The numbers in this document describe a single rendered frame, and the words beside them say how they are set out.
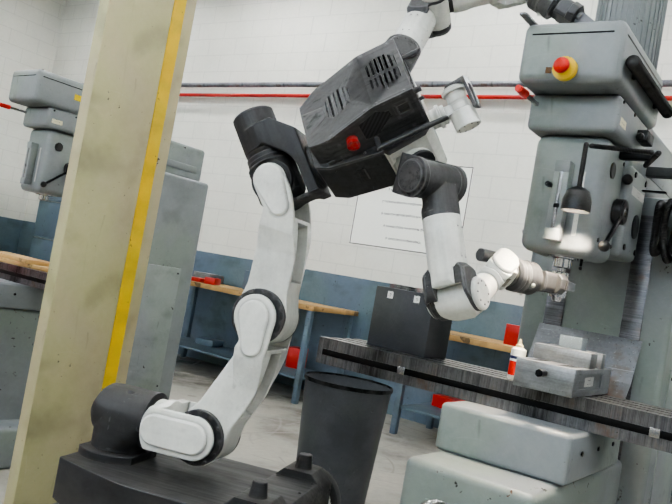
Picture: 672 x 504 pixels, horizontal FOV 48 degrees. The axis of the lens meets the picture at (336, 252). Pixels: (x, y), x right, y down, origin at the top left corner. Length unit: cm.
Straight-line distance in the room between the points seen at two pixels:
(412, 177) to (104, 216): 159
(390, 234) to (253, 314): 544
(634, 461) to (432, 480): 84
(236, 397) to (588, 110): 117
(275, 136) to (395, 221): 535
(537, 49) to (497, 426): 96
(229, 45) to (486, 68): 331
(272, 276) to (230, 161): 679
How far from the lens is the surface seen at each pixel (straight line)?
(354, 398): 381
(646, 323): 246
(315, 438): 390
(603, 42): 203
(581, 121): 208
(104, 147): 301
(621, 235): 223
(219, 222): 863
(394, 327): 232
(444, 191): 174
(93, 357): 311
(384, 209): 736
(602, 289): 250
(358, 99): 181
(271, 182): 192
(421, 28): 220
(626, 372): 242
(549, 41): 208
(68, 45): 1157
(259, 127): 199
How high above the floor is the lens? 114
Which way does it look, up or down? 2 degrees up
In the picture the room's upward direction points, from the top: 10 degrees clockwise
